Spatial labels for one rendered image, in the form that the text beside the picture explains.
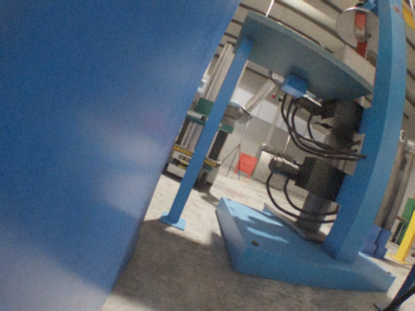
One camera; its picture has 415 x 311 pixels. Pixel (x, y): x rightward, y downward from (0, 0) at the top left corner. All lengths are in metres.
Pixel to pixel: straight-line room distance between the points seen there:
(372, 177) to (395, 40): 1.01
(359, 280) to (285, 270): 0.54
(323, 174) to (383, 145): 0.41
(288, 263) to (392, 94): 1.14
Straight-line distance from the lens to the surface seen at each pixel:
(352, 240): 1.27
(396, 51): 1.68
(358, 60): 1.24
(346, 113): 1.41
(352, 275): 1.24
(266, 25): 1.00
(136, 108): 0.18
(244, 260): 0.84
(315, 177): 1.25
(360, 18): 2.18
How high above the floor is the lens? 0.39
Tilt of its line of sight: 1 degrees down
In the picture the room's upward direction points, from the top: 23 degrees clockwise
